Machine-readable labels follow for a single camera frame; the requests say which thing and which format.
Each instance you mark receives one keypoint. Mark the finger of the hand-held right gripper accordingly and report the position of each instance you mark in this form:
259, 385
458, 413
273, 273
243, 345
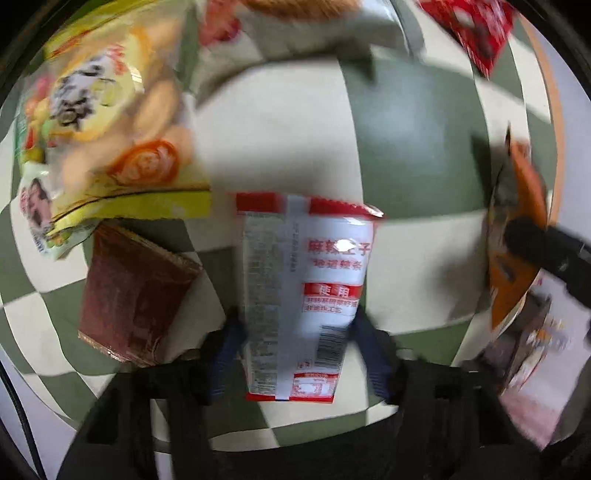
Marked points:
526, 237

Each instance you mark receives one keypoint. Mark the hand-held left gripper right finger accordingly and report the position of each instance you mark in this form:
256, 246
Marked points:
375, 365

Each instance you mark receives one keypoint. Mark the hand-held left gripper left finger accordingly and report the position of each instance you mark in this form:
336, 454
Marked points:
225, 356

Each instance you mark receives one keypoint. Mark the orange snack packet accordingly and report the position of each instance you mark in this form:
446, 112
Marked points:
521, 184

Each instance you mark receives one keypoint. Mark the white and red snack packet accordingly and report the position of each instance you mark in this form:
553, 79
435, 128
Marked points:
323, 258

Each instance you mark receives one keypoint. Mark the blurred printed packet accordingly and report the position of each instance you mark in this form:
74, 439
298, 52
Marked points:
531, 337

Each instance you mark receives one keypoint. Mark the brown wafer packet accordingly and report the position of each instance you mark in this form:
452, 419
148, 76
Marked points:
134, 295

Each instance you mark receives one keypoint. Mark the green and white checkered mat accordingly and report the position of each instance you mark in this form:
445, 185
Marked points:
286, 138

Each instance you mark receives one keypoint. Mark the small green and white packet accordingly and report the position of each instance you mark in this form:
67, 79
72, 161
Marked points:
34, 207

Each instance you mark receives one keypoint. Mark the yellow biscuit bag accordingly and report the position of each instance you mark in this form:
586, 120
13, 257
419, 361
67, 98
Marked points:
115, 115

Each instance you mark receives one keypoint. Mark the white snack bag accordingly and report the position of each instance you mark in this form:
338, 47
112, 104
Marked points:
314, 32

